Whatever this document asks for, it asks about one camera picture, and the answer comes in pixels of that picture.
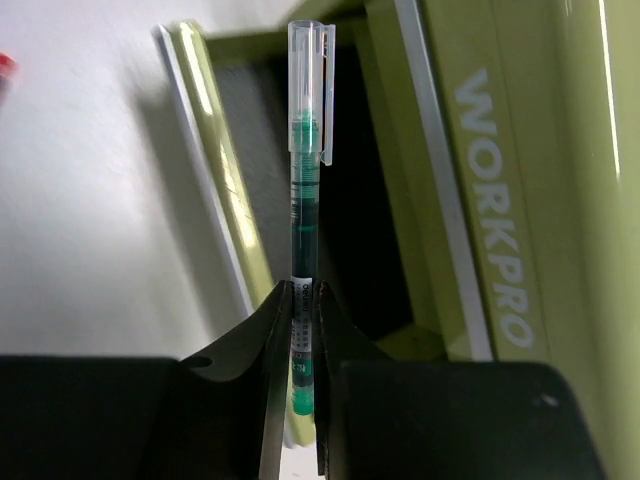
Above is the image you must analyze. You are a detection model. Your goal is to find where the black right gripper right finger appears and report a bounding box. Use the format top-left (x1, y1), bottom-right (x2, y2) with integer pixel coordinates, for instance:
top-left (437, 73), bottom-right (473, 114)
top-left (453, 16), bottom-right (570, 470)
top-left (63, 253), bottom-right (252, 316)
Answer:
top-left (313, 281), bottom-right (606, 479)

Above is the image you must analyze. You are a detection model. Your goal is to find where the green drawer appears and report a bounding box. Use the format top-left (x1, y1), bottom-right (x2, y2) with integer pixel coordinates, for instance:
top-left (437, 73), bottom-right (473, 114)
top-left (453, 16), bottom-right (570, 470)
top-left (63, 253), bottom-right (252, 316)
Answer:
top-left (152, 19), bottom-right (446, 446)
top-left (362, 1), bottom-right (551, 362)

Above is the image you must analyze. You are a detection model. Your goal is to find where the green capped clear pen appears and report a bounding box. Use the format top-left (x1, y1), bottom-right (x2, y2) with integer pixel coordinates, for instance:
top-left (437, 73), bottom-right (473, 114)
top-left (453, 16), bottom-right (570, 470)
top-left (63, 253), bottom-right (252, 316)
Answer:
top-left (288, 20), bottom-right (336, 416)

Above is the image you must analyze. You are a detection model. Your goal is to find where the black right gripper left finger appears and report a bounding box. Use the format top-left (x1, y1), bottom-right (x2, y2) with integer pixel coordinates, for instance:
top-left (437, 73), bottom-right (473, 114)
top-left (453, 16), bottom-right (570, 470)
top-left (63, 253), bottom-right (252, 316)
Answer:
top-left (1, 281), bottom-right (291, 479)

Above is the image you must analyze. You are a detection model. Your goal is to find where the green metal tool chest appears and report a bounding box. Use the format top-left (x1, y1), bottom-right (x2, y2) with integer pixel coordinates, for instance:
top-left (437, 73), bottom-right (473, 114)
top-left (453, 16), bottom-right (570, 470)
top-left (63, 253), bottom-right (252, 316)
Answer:
top-left (292, 1), bottom-right (639, 479)

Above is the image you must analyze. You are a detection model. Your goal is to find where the red ink clear pen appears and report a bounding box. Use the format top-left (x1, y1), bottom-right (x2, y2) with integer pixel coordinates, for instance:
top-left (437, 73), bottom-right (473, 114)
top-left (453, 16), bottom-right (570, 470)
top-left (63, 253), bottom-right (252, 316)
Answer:
top-left (0, 53), bottom-right (18, 103)

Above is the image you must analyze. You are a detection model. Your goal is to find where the green bottom drawer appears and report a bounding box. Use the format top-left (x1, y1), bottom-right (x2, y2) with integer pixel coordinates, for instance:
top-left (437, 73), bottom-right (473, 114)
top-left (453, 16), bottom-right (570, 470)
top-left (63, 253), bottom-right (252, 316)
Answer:
top-left (152, 19), bottom-right (446, 446)

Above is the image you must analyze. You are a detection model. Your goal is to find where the green top drawer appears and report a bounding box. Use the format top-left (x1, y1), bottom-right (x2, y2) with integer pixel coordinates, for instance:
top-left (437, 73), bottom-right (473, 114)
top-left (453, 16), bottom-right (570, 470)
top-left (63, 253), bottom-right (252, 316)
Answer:
top-left (362, 1), bottom-right (551, 362)

